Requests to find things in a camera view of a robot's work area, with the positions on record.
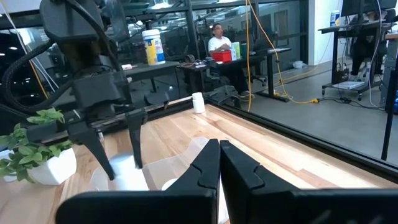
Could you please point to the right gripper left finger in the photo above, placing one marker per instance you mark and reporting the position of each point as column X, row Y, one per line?
column 205, row 174

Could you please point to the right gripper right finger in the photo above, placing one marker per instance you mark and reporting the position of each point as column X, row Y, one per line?
column 239, row 180

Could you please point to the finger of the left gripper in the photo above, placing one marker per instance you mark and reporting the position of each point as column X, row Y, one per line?
column 90, row 143
column 136, row 140

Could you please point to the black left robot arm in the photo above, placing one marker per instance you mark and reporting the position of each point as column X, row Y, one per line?
column 68, row 18

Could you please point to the clear plastic basket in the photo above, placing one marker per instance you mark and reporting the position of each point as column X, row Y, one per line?
column 174, row 161

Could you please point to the green plant in white pot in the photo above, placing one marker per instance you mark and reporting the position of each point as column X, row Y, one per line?
column 53, row 169

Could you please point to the yellow blue wipes canister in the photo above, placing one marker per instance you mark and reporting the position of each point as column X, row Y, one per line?
column 154, row 46

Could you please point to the red box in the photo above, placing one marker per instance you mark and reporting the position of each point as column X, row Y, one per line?
column 222, row 56

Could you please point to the green box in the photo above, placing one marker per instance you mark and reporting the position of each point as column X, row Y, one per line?
column 236, row 49

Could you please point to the seated person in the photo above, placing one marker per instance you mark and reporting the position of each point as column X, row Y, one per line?
column 363, row 46
column 219, row 42

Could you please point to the white bag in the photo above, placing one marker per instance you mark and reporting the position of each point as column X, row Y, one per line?
column 299, row 64

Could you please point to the long black desk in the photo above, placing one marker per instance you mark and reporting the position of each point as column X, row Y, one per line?
column 267, row 51

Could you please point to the white flat box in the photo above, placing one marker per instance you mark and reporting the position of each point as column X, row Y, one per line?
column 348, row 85

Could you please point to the black standing desk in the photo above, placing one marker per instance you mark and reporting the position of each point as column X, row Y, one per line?
column 348, row 28

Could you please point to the white blue canister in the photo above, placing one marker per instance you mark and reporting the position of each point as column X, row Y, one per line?
column 335, row 18

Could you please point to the black computer monitor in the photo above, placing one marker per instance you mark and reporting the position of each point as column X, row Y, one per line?
column 354, row 6

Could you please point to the black metal post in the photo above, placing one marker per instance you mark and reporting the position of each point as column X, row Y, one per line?
column 390, row 124

